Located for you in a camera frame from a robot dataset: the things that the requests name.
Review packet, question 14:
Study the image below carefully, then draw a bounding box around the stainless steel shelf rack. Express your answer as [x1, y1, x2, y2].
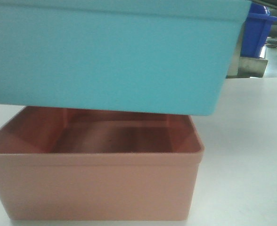
[226, 23, 268, 79]

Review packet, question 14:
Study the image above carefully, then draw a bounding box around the blue crate at far right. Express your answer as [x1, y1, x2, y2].
[240, 3, 277, 58]

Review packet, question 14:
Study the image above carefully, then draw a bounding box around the light blue plastic box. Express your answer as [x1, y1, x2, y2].
[0, 0, 251, 115]

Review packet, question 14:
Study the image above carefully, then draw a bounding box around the pink plastic box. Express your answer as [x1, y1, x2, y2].
[0, 107, 204, 221]

